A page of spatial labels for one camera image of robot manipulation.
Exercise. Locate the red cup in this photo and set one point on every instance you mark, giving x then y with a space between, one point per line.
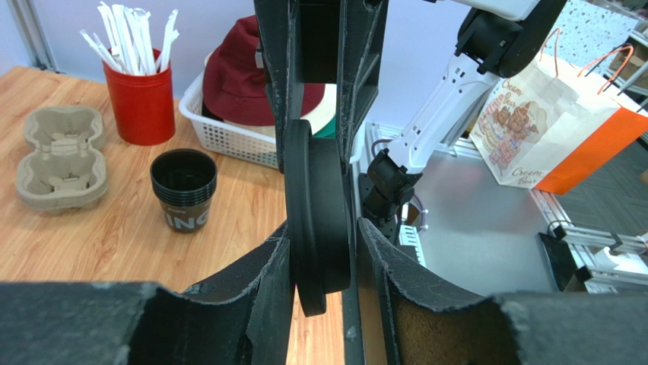
143 106

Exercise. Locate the black plastic cup lid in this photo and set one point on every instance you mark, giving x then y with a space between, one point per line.
318 222

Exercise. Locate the aluminium frame parts right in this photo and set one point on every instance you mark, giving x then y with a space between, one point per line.
584 259

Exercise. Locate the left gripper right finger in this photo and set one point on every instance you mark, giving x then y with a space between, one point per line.
409 315

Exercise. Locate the maroon bucket hat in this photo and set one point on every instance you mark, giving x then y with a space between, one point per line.
233 86

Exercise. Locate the black coffee cup right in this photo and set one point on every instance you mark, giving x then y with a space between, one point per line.
184 182

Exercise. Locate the right aluminium frame post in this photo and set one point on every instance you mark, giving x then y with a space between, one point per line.
32 34

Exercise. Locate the green cloth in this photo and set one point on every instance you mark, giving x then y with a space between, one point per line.
328 131

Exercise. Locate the bottom pulp cup carrier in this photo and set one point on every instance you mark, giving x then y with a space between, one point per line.
65 169

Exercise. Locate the printed orange paper bag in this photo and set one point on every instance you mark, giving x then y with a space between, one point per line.
554 124

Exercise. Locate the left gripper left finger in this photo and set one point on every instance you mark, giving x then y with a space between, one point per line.
239 315

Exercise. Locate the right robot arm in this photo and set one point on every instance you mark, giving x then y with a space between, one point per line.
322 68

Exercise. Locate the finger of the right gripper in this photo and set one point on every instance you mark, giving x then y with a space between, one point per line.
360 47
279 33

